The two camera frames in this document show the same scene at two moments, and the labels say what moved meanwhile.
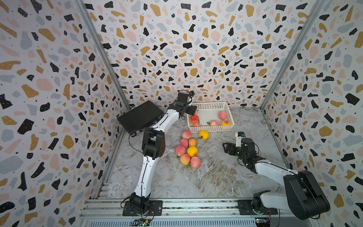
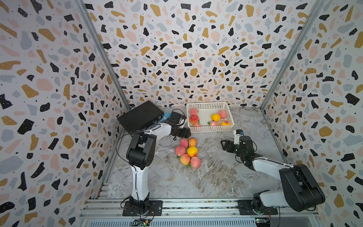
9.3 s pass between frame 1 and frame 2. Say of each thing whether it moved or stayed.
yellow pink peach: stayed
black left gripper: moved
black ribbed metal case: stayed
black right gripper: stayed
